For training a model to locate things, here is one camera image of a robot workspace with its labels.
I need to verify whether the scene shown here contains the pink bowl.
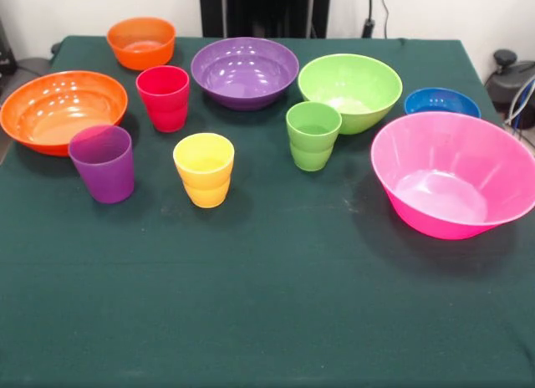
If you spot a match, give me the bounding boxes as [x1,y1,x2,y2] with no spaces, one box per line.
[370,111,535,241]

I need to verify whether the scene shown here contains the green cup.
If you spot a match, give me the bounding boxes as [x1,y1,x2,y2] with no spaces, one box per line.
[285,101,343,172]

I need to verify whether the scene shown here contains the yellow cup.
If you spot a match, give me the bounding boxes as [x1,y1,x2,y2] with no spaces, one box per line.
[172,132,236,209]

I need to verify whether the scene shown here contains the purple bowl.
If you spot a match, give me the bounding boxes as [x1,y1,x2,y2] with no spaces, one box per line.
[190,37,300,112]

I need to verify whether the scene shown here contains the dark green tablecloth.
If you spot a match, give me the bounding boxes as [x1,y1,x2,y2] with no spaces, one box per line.
[0,35,535,388]

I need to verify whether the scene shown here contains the red cup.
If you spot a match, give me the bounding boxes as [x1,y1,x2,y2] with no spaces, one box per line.
[135,65,191,134]

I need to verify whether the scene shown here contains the green bowl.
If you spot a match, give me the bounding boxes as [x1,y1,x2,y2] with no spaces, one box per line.
[297,54,404,135]

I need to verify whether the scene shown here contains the purple cup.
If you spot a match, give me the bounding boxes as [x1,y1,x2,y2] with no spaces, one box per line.
[68,125,135,205]

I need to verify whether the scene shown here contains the small orange bowl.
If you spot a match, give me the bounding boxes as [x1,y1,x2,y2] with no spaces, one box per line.
[106,17,177,72]

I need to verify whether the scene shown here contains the blue bowl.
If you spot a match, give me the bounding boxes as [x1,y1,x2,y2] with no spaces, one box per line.
[404,87,482,120]

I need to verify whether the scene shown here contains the large orange bowl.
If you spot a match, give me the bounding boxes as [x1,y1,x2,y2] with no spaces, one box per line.
[0,70,129,157]

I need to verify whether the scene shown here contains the black equipment box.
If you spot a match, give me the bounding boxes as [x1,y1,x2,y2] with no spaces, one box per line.
[0,18,18,76]

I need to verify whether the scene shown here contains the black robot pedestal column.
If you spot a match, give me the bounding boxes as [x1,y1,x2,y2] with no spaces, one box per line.
[198,0,331,39]

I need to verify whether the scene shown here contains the black wall cable with plug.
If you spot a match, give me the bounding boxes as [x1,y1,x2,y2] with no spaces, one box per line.
[361,0,390,39]

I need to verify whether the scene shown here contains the tangle of floor cables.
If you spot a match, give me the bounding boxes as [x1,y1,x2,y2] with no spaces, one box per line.
[503,79,535,129]

